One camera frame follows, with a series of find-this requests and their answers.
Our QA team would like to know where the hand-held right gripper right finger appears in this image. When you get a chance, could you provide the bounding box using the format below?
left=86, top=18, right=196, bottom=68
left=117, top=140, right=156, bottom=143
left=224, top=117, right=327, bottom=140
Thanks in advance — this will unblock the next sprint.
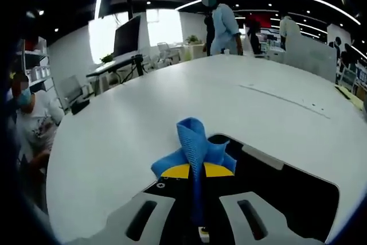
left=201, top=162, right=325, bottom=245

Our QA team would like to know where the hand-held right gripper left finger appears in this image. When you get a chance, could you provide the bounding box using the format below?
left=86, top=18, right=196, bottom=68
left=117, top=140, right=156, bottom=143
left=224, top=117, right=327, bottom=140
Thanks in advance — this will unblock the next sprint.
left=67, top=163, right=199, bottom=245

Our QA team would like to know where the blue cleaning cloth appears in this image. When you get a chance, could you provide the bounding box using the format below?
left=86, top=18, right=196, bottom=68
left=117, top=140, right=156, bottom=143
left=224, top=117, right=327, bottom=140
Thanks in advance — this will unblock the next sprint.
left=151, top=117, right=237, bottom=226

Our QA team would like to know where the small black box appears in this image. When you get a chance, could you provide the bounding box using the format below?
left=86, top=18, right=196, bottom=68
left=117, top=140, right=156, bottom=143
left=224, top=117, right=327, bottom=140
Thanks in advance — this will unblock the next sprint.
left=70, top=98, right=91, bottom=115

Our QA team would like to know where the grey office chair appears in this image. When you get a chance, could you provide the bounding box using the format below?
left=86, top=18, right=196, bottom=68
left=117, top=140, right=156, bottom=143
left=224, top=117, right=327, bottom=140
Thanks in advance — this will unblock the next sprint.
left=61, top=74, right=90, bottom=106

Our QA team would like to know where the yellow paper pad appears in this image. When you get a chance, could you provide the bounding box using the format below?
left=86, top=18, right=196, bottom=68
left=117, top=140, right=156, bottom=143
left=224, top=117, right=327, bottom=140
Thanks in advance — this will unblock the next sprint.
left=334, top=84, right=364, bottom=111

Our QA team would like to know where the dark computer monitor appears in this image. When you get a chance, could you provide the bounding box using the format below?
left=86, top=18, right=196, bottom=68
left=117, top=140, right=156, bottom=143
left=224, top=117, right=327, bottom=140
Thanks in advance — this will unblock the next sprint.
left=85, top=14, right=142, bottom=78

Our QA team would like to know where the white storage shelf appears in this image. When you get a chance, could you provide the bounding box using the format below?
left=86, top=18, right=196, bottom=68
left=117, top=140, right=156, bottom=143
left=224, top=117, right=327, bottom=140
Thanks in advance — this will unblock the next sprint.
left=22, top=37, right=54, bottom=85

